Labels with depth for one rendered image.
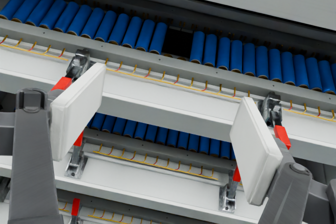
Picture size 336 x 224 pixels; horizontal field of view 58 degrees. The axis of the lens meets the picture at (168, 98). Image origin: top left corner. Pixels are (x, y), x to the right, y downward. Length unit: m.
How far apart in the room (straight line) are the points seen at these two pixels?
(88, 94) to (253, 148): 0.09
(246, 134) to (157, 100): 0.25
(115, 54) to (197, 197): 0.28
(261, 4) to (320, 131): 0.21
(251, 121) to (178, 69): 0.26
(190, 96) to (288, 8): 0.17
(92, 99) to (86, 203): 0.53
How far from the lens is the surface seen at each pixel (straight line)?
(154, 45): 0.45
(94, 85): 0.18
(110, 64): 0.44
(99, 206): 0.69
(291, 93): 0.46
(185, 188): 0.55
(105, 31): 0.47
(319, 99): 0.47
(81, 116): 0.17
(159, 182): 0.55
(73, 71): 0.40
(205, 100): 0.43
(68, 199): 0.70
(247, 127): 0.18
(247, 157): 0.17
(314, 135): 0.46
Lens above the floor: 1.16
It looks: 34 degrees down
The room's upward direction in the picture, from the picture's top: 14 degrees clockwise
